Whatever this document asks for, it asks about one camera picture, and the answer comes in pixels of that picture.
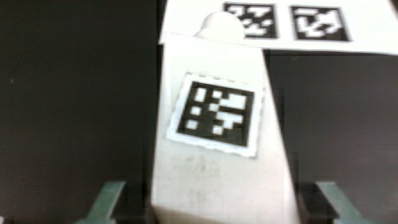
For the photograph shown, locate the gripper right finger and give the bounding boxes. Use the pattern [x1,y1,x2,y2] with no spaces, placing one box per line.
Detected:
[316,181,377,224]

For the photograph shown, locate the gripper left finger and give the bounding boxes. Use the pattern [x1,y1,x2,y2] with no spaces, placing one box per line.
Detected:
[75,181,126,224]

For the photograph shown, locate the white stool leg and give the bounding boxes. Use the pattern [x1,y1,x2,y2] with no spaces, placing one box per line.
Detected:
[151,12,300,224]

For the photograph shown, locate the white sheet with markers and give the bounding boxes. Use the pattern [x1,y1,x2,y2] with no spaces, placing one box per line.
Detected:
[162,0,398,56]

